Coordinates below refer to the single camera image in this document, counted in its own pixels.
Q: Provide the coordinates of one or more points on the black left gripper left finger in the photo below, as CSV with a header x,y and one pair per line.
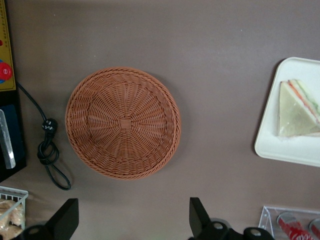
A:
x,y
62,220

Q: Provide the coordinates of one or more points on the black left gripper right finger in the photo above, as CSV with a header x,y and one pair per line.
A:
x,y
200,222

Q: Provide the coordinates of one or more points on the triangle sandwich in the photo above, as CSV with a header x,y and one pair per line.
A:
x,y
292,115

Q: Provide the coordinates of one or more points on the cream plastic tray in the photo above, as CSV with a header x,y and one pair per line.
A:
x,y
270,150

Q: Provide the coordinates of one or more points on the round brown wicker basket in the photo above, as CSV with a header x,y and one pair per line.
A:
x,y
122,122

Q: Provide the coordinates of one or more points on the clear bag fried snack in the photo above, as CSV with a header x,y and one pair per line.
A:
x,y
10,225

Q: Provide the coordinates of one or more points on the clear acrylic bottle rack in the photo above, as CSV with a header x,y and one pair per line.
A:
x,y
266,220

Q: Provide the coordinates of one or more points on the black appliance yellow panel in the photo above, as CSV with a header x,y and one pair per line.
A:
x,y
21,112

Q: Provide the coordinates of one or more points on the red emergency stop button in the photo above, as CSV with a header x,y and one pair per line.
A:
x,y
5,71

